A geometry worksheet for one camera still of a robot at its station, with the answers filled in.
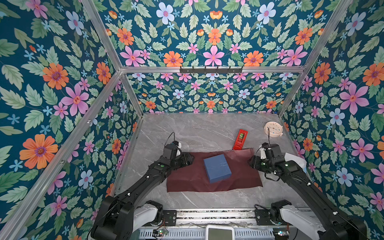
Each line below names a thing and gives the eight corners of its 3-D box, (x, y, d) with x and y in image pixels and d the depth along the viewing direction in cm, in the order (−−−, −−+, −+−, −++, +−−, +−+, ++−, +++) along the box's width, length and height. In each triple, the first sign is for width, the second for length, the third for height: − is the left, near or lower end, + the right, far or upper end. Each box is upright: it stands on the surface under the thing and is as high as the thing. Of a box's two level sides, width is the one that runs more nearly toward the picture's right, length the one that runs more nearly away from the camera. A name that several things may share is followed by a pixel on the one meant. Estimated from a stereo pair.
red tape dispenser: (232, 149, 100) (233, 144, 95) (237, 134, 109) (239, 128, 104) (241, 152, 99) (243, 147, 94) (246, 136, 107) (248, 131, 102)
